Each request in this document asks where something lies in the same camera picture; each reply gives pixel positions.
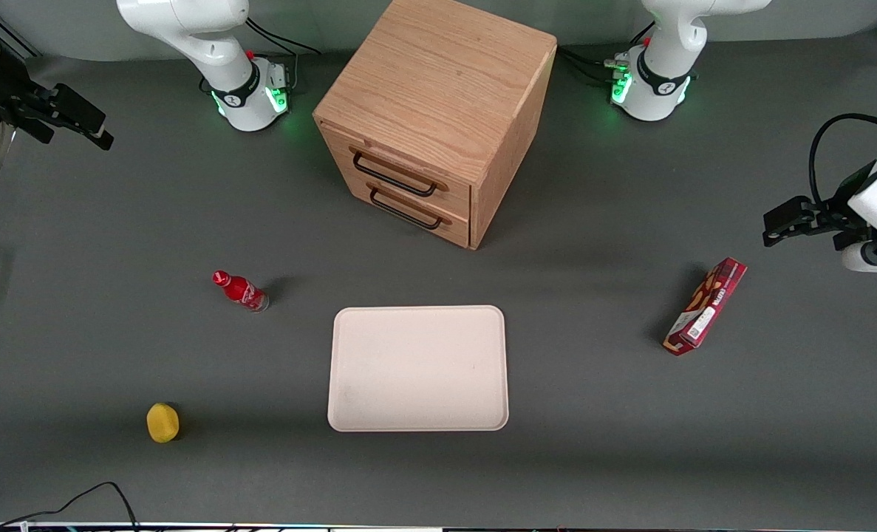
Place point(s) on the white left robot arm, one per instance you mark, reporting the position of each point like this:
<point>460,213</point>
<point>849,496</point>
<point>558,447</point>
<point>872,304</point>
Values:
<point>656,89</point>

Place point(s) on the red tartan cookie box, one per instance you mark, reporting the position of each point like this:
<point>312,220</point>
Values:
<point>706,307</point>

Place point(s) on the yellow lemon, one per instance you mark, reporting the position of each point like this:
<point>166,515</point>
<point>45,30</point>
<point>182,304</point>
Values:
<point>162,423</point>

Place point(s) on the small red bottle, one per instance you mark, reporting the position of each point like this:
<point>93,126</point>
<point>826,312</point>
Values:
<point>242,290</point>

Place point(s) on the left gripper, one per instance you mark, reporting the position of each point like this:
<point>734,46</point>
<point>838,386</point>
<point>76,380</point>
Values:
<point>838,207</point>

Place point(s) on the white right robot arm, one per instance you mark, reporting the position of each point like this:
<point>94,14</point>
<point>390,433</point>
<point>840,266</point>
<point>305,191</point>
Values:
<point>239,96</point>

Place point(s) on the cream plastic tray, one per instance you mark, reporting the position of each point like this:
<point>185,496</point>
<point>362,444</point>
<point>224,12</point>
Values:
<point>416,369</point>

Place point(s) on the wooden drawer cabinet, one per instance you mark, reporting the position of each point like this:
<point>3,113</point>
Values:
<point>438,74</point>

